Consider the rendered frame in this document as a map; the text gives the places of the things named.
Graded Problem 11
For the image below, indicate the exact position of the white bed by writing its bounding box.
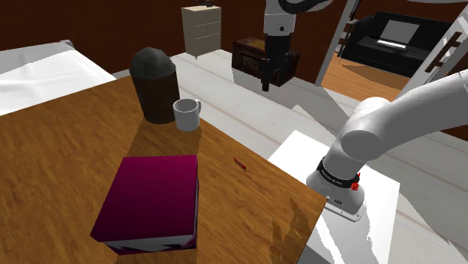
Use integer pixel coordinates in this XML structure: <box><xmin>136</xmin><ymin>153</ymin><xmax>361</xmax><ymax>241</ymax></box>
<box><xmin>0</xmin><ymin>39</ymin><xmax>118</xmax><ymax>118</ymax></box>

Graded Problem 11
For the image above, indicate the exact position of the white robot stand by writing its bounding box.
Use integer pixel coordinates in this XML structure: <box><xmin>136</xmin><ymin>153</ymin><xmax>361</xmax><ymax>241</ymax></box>
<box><xmin>268</xmin><ymin>129</ymin><xmax>401</xmax><ymax>264</ymax></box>

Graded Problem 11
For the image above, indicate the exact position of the dark brown grey-topped cylinder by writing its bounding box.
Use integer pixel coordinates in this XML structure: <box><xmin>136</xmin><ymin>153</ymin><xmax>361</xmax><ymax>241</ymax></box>
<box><xmin>128</xmin><ymin>46</ymin><xmax>182</xmax><ymax>125</ymax></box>

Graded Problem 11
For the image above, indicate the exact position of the beige chest of drawers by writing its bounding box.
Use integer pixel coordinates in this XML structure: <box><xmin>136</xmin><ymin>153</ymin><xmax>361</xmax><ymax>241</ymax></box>
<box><xmin>180</xmin><ymin>1</ymin><xmax>224</xmax><ymax>60</ymax></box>

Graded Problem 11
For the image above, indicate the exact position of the brown wooden table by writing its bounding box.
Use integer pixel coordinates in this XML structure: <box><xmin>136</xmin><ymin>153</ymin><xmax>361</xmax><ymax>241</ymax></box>
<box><xmin>0</xmin><ymin>74</ymin><xmax>329</xmax><ymax>264</ymax></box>

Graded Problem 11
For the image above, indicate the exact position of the dark wooden cabinet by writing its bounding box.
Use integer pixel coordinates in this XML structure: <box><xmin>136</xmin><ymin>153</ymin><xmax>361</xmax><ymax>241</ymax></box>
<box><xmin>231</xmin><ymin>36</ymin><xmax>302</xmax><ymax>93</ymax></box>

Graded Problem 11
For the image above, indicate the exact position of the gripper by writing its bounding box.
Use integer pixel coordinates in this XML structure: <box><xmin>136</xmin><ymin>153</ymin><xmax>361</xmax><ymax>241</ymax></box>
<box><xmin>259</xmin><ymin>34</ymin><xmax>295</xmax><ymax>93</ymax></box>

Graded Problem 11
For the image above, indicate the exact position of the magenta book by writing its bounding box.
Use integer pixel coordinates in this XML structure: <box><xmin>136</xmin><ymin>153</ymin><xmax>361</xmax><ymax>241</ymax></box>
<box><xmin>89</xmin><ymin>154</ymin><xmax>200</xmax><ymax>256</ymax></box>

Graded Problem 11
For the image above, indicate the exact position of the white mug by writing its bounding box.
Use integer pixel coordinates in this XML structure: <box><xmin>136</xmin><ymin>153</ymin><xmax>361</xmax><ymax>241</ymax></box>
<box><xmin>172</xmin><ymin>97</ymin><xmax>203</xmax><ymax>133</ymax></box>

